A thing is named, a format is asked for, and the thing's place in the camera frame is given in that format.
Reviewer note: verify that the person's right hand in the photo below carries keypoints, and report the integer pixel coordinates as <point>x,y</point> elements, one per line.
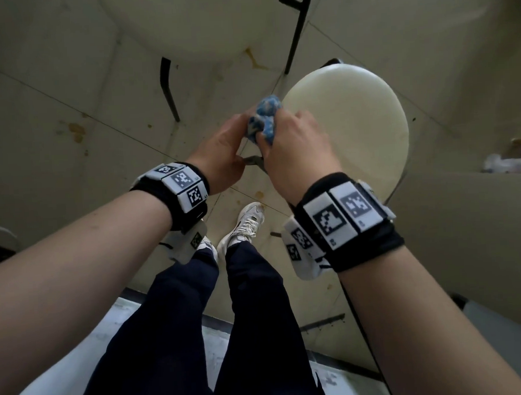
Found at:
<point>302,158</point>

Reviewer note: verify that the person's left hand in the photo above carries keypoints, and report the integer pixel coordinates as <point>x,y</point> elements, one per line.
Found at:
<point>219,162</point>

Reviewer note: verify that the cream seat cane back chair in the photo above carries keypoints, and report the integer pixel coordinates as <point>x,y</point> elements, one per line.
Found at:
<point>190,20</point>
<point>348,125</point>

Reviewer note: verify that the blue patterned cleaning cloth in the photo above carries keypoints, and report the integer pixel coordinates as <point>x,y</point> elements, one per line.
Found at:
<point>267,110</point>

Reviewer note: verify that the person's left forearm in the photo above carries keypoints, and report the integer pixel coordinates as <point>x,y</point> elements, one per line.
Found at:
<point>73,283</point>

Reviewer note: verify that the person's right forearm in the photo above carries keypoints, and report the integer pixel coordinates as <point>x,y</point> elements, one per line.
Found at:
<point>425,339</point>

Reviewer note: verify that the person's right white shoe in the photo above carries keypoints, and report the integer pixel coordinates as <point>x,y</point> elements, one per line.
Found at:
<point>244,226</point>

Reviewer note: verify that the person's white shoe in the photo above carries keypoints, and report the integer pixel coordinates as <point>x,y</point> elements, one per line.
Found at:
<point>207,246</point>
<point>244,226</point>

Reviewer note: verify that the person's left white shoe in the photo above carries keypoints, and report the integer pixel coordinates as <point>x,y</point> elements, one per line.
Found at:
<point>207,246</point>

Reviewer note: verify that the person's dark trousers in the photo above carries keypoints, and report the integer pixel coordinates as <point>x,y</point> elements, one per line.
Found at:
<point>259,334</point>

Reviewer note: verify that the black left wristband with markers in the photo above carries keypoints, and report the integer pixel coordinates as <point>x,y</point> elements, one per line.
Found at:
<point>183,216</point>

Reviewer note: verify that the black wristband with markers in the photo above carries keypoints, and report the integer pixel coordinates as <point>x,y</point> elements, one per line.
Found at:
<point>183,216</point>
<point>368,250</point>

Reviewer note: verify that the white left wrist tracker box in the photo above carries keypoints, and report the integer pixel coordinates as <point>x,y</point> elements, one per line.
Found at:
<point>182,245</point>

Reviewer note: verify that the white wrist tracker box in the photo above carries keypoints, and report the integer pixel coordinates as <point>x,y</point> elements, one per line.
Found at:
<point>182,245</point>
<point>305,267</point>

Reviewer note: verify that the white right wrist tracker box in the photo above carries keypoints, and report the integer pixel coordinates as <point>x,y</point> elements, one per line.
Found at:
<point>305,267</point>

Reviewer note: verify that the black right wristband with markers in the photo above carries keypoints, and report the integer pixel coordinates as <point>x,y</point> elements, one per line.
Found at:
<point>368,250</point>

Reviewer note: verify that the black hook rail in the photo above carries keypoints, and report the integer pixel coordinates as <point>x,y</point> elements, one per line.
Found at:
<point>321,322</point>

